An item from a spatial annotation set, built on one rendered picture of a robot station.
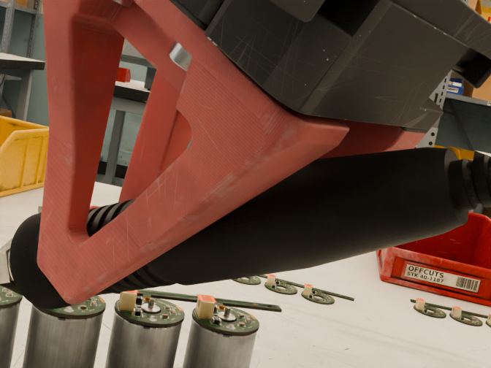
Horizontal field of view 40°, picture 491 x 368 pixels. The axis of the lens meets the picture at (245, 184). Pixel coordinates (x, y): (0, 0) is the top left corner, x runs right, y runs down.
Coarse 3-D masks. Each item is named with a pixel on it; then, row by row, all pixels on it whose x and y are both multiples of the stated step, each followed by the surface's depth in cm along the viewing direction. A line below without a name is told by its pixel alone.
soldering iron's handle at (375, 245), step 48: (288, 192) 13; (336, 192) 12; (384, 192) 12; (432, 192) 12; (480, 192) 11; (192, 240) 14; (240, 240) 13; (288, 240) 13; (336, 240) 12; (384, 240) 12; (48, 288) 16; (144, 288) 16
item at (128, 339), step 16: (144, 304) 24; (112, 336) 24; (128, 336) 23; (144, 336) 23; (160, 336) 23; (176, 336) 24; (112, 352) 24; (128, 352) 23; (144, 352) 23; (160, 352) 23
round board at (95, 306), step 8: (96, 296) 24; (80, 304) 23; (88, 304) 23; (96, 304) 24; (104, 304) 24; (48, 312) 22; (56, 312) 22; (64, 312) 22; (72, 312) 23; (80, 312) 23; (88, 312) 23; (96, 312) 23
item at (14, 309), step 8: (16, 304) 23; (0, 312) 22; (8, 312) 22; (16, 312) 23; (0, 320) 22; (8, 320) 22; (16, 320) 23; (0, 328) 22; (8, 328) 22; (16, 328) 23; (0, 336) 22; (8, 336) 23; (0, 344) 22; (8, 344) 23; (0, 352) 22; (8, 352) 23; (0, 360) 23; (8, 360) 23
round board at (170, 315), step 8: (144, 296) 25; (160, 304) 25; (168, 304) 25; (120, 312) 23; (128, 312) 24; (136, 312) 23; (160, 312) 24; (168, 312) 24; (176, 312) 24; (128, 320) 23; (136, 320) 23; (144, 320) 23; (160, 320) 23; (168, 320) 24; (176, 320) 24
